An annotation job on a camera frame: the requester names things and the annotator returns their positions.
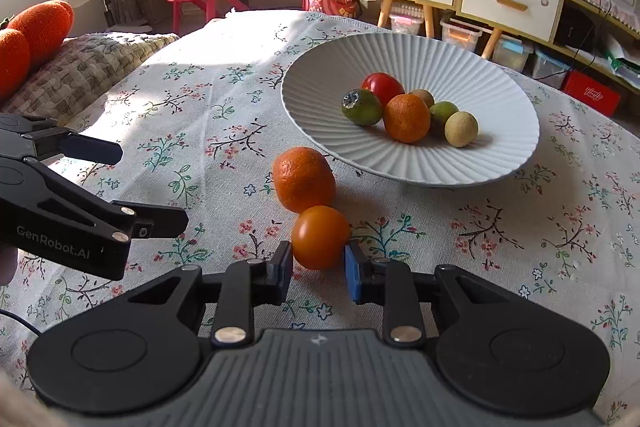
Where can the white ribbed plate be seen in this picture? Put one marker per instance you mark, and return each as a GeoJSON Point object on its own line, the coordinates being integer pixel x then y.
{"type": "Point", "coordinates": [320, 72]}

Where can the white and green papers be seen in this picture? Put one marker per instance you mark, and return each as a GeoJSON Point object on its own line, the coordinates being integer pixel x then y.
{"type": "Point", "coordinates": [622, 57]}

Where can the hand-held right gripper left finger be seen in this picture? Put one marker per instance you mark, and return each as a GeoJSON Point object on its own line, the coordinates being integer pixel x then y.
{"type": "Point", "coordinates": [285, 268]}

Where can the person's left hand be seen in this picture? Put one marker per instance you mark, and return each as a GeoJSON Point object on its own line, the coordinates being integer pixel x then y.
{"type": "Point", "coordinates": [6, 264]}

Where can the small orange tomato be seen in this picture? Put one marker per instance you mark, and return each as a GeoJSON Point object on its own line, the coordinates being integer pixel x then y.
{"type": "Point", "coordinates": [320, 237]}

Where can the red tomato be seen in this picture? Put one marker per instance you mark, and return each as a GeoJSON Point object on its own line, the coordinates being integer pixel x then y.
{"type": "Point", "coordinates": [382, 84]}

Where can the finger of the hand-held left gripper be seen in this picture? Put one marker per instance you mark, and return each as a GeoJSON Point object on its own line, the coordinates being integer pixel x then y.
{"type": "Point", "coordinates": [160, 221]}
{"type": "Point", "coordinates": [92, 150]}

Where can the brown kiwi fruit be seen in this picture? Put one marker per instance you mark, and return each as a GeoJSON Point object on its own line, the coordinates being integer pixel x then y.
{"type": "Point", "coordinates": [424, 97]}

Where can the low wooden sideboard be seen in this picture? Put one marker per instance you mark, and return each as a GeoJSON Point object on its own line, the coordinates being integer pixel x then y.
{"type": "Point", "coordinates": [620, 72]}

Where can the blue storage box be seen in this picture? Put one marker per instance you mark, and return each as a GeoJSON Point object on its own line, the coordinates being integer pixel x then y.
{"type": "Point", "coordinates": [512, 53]}

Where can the orange plush pillow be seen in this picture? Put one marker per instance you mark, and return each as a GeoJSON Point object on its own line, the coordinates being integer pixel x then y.
{"type": "Point", "coordinates": [42, 29]}

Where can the pale tan round fruit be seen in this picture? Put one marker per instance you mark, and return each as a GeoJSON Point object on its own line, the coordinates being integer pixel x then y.
{"type": "Point", "coordinates": [461, 129]}

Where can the red box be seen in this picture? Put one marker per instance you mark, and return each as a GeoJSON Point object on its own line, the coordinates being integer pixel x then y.
{"type": "Point", "coordinates": [590, 93]}

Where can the black device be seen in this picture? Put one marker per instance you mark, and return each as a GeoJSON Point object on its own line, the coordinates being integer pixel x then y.
{"type": "Point", "coordinates": [575, 29]}

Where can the green oval fruit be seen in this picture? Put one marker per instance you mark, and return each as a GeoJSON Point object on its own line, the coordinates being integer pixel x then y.
{"type": "Point", "coordinates": [444, 113]}

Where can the smooth orange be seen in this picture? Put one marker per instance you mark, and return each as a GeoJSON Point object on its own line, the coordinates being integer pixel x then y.
{"type": "Point", "coordinates": [406, 119]}

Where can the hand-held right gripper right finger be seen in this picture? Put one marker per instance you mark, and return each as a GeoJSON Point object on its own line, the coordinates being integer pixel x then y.
{"type": "Point", "coordinates": [352, 274]}

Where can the floral tablecloth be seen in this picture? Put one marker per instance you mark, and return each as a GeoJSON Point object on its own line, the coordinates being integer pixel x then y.
{"type": "Point", "coordinates": [200, 82]}

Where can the green fruit with brown blotch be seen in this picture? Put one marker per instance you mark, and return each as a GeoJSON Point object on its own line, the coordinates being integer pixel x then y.
{"type": "Point", "coordinates": [362, 109]}

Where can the clear storage box orange contents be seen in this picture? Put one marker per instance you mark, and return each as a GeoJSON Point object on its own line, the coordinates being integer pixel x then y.
{"type": "Point", "coordinates": [460, 34]}

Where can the bumpy mandarin orange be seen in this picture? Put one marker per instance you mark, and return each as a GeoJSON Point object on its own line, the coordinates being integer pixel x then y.
{"type": "Point", "coordinates": [303, 179]}

